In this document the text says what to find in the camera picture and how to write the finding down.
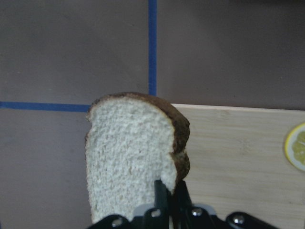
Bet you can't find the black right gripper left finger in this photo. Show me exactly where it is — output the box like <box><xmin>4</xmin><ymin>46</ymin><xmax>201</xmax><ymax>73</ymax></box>
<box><xmin>153</xmin><ymin>180</ymin><xmax>171</xmax><ymax>229</ymax></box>

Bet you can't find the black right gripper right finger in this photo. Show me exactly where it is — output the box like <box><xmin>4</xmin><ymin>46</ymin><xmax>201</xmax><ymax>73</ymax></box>
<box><xmin>172</xmin><ymin>180</ymin><xmax>192</xmax><ymax>229</ymax></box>

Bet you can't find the white bread slice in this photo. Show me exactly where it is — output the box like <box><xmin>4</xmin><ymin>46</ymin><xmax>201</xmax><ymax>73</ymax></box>
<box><xmin>85</xmin><ymin>92</ymin><xmax>190</xmax><ymax>223</ymax></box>

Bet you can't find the wooden cutting board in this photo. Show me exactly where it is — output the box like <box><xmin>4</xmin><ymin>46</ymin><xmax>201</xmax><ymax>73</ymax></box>
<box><xmin>176</xmin><ymin>104</ymin><xmax>305</xmax><ymax>229</ymax></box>

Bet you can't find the lemon slice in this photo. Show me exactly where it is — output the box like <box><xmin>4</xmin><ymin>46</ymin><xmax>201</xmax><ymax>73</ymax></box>
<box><xmin>284</xmin><ymin>123</ymin><xmax>305</xmax><ymax>172</ymax></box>

